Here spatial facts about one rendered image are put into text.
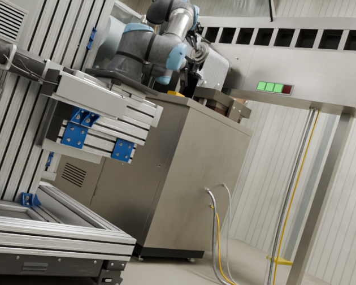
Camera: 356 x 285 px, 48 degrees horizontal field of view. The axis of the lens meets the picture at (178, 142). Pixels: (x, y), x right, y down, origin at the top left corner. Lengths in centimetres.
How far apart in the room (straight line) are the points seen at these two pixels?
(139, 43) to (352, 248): 261
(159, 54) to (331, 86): 114
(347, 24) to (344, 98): 45
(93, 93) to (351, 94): 146
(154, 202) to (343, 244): 200
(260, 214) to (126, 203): 206
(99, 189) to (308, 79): 139
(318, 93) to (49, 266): 168
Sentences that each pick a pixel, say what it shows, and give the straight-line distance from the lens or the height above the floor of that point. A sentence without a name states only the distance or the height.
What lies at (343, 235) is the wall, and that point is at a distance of 367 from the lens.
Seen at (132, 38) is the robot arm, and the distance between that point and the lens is 162.
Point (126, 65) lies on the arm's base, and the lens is 159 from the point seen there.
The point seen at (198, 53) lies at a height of 124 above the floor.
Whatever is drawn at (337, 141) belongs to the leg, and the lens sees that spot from 247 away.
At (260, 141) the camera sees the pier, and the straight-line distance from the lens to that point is 397.
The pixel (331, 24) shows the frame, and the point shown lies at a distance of 258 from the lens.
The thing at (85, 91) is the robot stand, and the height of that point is 70.
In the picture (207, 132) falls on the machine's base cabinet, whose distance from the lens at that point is 222.
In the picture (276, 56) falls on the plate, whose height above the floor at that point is 139.
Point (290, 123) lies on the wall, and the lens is 409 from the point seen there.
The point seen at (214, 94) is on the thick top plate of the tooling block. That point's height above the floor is 100.
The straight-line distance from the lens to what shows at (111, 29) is 330.
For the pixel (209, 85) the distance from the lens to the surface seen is 256.
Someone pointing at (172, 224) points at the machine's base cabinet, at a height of 23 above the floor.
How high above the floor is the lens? 60
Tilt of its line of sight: 2 degrees up
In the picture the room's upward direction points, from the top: 19 degrees clockwise
